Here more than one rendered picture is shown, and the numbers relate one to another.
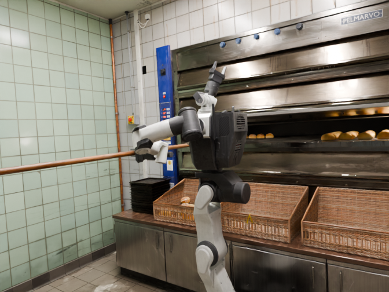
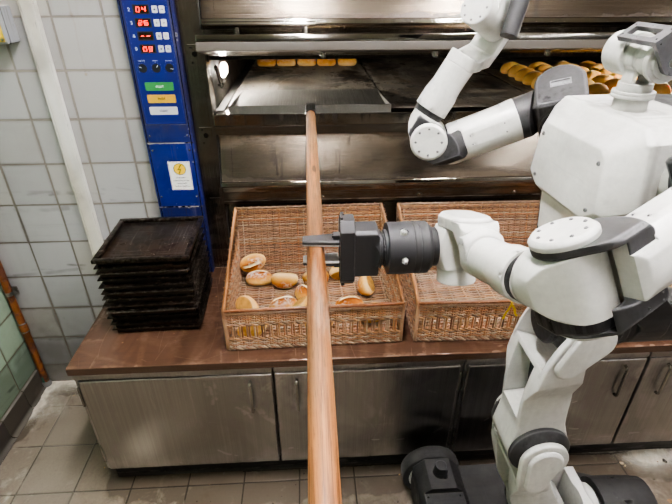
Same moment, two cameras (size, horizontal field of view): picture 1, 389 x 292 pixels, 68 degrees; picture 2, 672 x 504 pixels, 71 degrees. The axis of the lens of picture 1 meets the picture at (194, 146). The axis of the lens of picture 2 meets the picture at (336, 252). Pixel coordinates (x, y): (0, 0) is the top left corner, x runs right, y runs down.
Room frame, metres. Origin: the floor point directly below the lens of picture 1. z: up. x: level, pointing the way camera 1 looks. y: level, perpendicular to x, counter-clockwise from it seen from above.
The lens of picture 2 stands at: (1.31, 0.79, 1.58)
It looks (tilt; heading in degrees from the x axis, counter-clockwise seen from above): 30 degrees down; 322
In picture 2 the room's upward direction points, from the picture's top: straight up
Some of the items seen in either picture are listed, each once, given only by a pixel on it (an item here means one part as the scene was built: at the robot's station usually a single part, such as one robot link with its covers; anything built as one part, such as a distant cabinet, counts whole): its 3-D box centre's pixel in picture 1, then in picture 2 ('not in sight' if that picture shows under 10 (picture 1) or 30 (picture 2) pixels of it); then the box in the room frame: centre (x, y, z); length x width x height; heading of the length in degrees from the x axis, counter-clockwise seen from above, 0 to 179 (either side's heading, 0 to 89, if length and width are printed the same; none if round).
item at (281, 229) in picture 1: (261, 207); (482, 264); (2.11, -0.47, 0.72); 0.56 x 0.49 x 0.28; 54
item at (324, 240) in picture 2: not in sight; (320, 238); (1.87, 0.39, 1.21); 0.06 x 0.03 x 0.02; 56
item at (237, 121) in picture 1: (216, 138); (636, 183); (1.61, -0.12, 1.26); 0.34 x 0.30 x 0.36; 150
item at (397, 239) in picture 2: (145, 152); (375, 249); (1.82, 0.31, 1.19); 0.12 x 0.10 x 0.13; 56
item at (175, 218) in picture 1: (195, 200); (312, 269); (2.45, 0.01, 0.72); 0.56 x 0.49 x 0.28; 57
